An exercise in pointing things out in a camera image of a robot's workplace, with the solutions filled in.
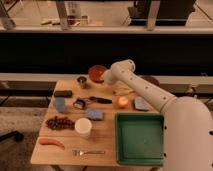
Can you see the light blue cup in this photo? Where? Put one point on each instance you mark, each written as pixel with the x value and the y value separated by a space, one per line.
pixel 59 104

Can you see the grey blue sponge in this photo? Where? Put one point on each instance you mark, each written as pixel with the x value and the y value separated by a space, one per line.
pixel 140 104

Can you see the green plastic tray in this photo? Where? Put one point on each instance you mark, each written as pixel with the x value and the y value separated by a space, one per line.
pixel 139 139

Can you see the orange carrot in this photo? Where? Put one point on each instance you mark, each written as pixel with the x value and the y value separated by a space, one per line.
pixel 47 141

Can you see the white paper cup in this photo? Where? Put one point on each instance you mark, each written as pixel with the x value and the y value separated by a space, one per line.
pixel 83 127

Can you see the metal fork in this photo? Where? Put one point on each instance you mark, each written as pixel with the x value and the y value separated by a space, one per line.
pixel 83 152

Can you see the orange apple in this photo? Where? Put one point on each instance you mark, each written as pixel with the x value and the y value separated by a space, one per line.
pixel 122 102

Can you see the red bowl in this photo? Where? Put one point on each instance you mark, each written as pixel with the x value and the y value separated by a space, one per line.
pixel 95 73

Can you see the bunch of red grapes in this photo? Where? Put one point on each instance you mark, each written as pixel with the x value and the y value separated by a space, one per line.
pixel 60 123

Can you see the black rectangular block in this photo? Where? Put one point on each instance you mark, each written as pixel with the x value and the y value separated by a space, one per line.
pixel 63 93

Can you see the black handled tool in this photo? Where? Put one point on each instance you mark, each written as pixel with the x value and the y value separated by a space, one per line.
pixel 100 100

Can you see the blue cloth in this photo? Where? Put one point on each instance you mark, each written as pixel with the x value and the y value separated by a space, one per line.
pixel 94 114

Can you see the small black tin can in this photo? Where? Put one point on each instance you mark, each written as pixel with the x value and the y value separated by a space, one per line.
pixel 79 104

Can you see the purple bowl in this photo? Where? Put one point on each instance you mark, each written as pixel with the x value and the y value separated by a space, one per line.
pixel 151 80

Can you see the yellow banana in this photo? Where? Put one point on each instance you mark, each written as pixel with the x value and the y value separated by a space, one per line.
pixel 122 91

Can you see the small metal cup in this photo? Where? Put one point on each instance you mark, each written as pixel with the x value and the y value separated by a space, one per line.
pixel 82 81

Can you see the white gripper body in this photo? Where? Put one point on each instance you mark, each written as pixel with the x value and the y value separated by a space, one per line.
pixel 109 78

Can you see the wooden table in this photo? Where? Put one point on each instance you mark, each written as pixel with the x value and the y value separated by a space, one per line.
pixel 102 136

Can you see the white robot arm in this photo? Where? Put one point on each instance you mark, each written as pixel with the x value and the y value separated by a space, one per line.
pixel 188 139

